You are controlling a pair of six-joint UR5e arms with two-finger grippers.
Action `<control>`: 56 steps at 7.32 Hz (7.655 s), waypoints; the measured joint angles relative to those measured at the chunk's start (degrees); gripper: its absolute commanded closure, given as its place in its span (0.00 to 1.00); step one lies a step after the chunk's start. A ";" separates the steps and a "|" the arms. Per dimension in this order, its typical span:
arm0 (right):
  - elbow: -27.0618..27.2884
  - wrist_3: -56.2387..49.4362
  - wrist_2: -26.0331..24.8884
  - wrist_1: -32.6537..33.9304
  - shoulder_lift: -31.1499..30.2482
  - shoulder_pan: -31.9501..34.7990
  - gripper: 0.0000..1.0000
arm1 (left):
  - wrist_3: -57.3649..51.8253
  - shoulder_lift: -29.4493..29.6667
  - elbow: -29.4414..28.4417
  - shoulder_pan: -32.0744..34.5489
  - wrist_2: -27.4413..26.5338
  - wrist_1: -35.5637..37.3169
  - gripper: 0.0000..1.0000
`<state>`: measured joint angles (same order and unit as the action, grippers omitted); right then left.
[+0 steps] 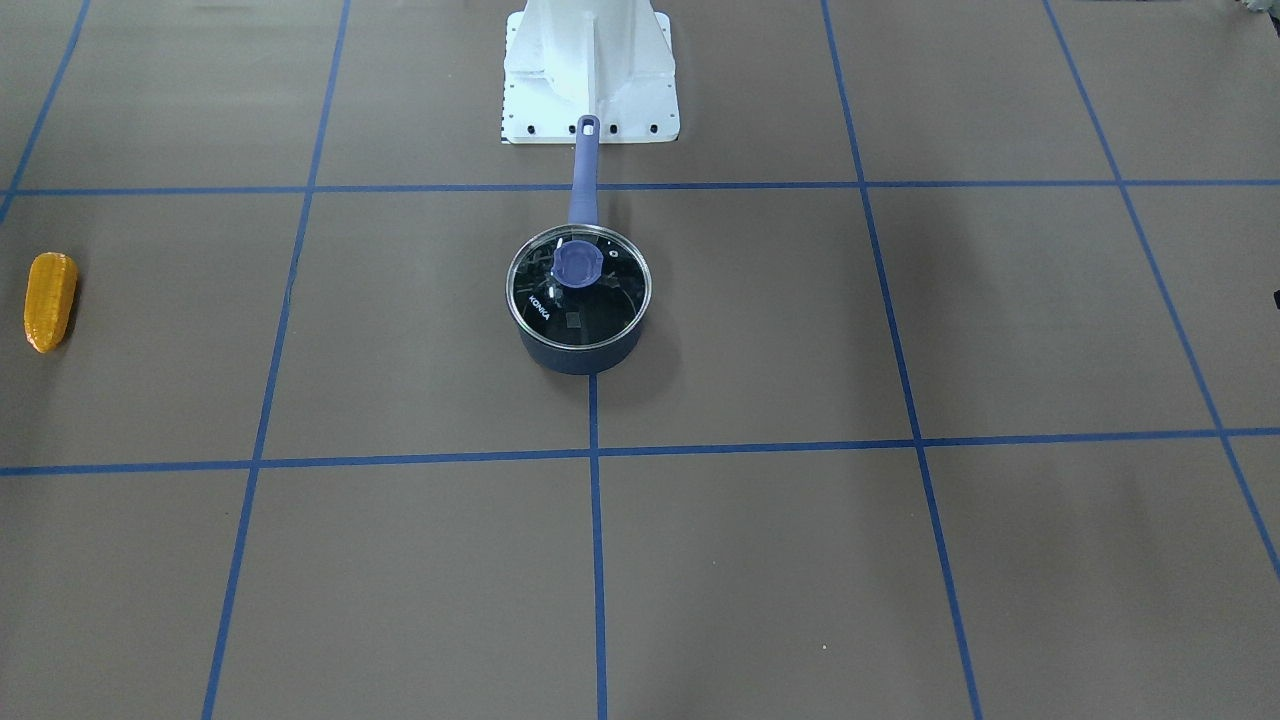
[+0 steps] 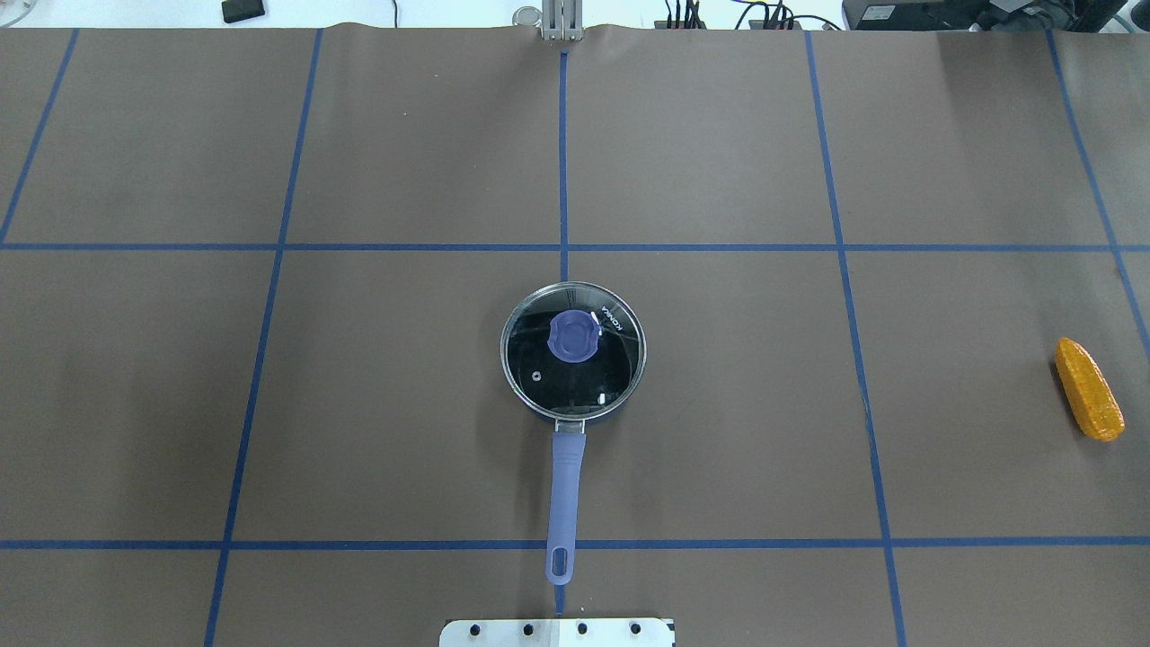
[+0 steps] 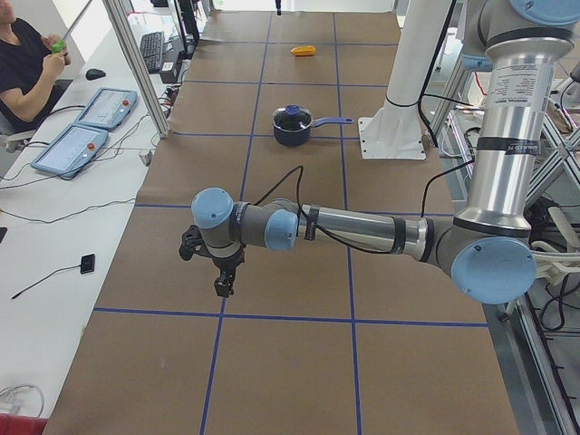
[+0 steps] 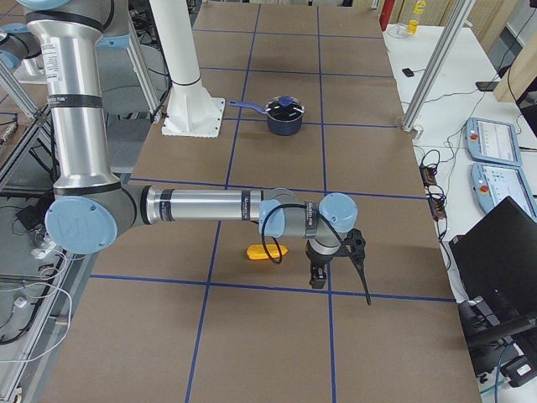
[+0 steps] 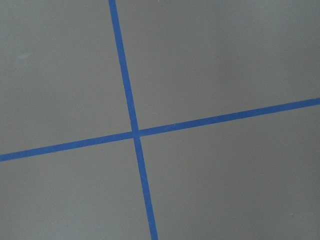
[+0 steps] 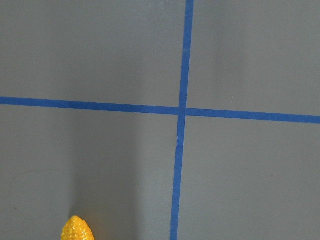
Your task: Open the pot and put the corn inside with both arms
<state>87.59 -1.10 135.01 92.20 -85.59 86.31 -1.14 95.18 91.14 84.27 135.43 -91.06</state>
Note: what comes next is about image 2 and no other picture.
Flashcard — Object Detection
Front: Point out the white metal base plate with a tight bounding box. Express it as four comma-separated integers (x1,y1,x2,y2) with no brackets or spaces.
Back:
438,617,677,646

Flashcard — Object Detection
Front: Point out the glass pot lid purple knob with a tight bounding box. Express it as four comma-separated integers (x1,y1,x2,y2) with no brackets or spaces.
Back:
500,282,647,422

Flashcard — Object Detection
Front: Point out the yellow corn cob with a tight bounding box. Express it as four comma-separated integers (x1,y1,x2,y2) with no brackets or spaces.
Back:
1053,337,1126,442

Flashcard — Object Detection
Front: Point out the black cables bundle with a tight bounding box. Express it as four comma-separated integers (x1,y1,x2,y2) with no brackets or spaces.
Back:
654,0,843,32

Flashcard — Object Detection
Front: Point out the black box on back table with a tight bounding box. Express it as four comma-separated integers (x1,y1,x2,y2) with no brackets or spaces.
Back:
219,0,266,24

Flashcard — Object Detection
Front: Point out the grey metal mount post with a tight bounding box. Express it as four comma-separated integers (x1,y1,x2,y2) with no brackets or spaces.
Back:
539,0,584,41

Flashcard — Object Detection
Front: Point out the black device top right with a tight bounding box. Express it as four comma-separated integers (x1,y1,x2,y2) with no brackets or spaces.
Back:
841,1,1126,33

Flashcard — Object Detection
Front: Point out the dark saucepan with purple handle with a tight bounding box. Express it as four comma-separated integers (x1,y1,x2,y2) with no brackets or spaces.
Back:
500,282,647,587

